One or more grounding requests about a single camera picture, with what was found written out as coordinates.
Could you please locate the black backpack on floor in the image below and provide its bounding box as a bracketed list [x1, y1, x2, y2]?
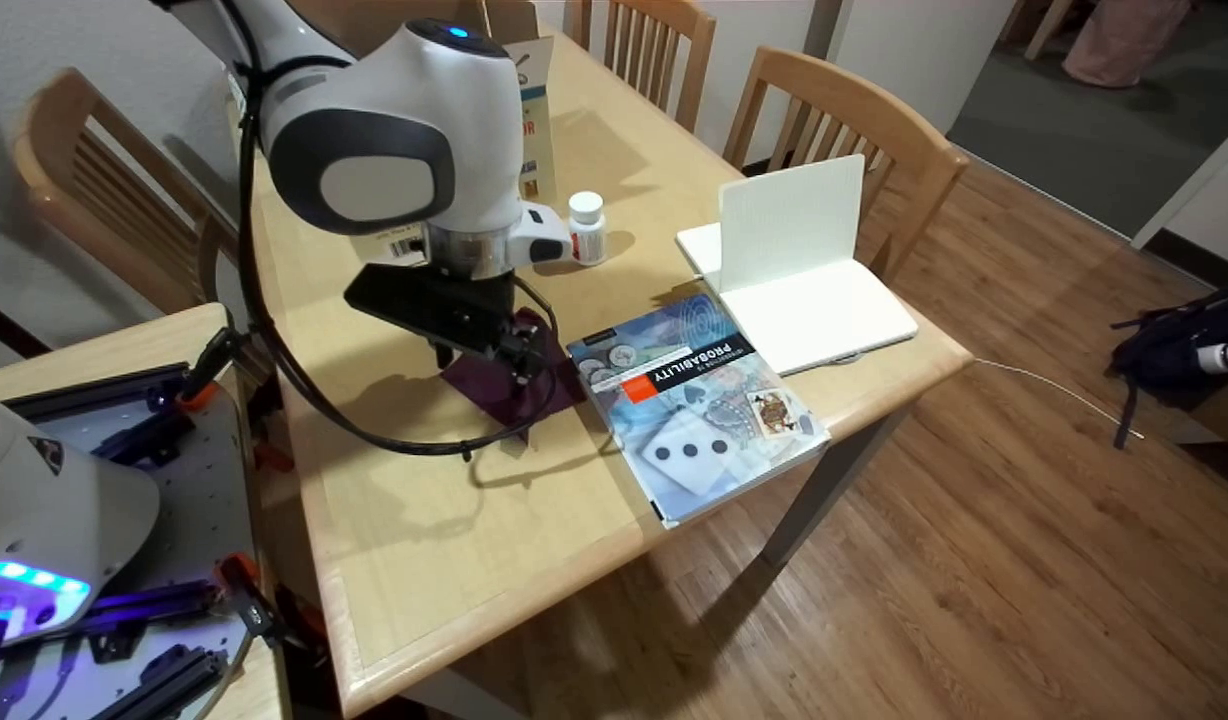
[1110, 286, 1228, 443]

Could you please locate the white floor cable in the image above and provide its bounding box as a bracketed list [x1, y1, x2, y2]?
[965, 353, 1147, 446]

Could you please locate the wooden side table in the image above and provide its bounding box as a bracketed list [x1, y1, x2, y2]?
[0, 304, 290, 720]

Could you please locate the wooden chair left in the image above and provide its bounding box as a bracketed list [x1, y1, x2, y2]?
[11, 68, 252, 333]

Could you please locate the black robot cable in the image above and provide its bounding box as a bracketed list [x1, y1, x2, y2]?
[215, 51, 630, 493]

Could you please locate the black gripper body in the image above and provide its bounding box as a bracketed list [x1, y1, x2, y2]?
[343, 263, 545, 374]

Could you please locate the white pill bottle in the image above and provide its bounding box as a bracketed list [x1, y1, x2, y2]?
[568, 191, 608, 263]

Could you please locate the wooden chair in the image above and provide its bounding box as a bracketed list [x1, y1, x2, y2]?
[11, 68, 252, 333]
[726, 47, 967, 279]
[566, 0, 716, 128]

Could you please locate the pink clothed person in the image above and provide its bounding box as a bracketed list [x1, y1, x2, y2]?
[1060, 0, 1195, 86]

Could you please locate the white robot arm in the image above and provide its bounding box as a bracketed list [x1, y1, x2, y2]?
[215, 0, 572, 370]

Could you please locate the blue dice cover book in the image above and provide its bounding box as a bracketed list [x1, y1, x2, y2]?
[568, 294, 828, 526]

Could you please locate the wooden chair far middle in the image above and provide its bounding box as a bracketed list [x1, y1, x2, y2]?
[566, 0, 716, 128]

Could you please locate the black clamp orange handle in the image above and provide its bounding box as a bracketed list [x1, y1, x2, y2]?
[11, 326, 246, 421]

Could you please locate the open white book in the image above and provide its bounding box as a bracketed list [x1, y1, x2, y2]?
[676, 157, 918, 370]

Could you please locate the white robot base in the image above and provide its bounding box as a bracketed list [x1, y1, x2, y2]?
[0, 403, 159, 642]

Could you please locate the wooden chair right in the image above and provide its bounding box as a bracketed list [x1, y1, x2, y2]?
[726, 47, 967, 279]

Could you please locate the maroon cloth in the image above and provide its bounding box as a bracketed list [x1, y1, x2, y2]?
[446, 344, 586, 437]

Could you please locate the printed carton box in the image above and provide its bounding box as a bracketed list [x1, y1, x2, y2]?
[239, 0, 545, 227]

